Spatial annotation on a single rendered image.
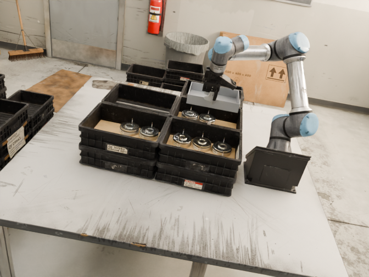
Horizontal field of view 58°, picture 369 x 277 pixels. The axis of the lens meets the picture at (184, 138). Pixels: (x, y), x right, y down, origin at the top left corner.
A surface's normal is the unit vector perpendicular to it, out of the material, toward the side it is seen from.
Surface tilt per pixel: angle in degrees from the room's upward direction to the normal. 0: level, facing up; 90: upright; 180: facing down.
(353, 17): 90
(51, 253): 0
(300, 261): 0
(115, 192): 0
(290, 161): 90
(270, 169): 90
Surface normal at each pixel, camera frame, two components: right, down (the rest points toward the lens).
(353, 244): 0.15, -0.84
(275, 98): -0.04, 0.23
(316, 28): -0.10, 0.51
